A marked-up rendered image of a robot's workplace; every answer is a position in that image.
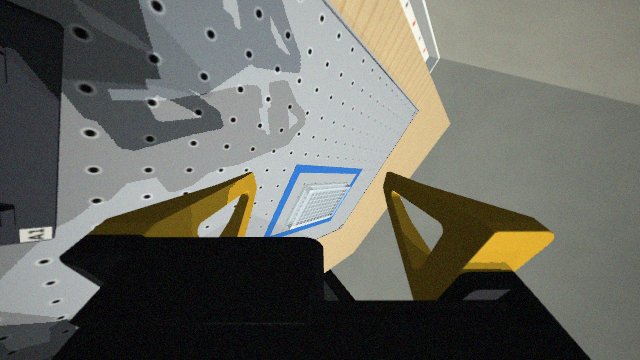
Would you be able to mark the blue tape rectangle outline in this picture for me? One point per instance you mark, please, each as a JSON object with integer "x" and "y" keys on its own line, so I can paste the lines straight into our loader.
{"x": 305, "y": 169}

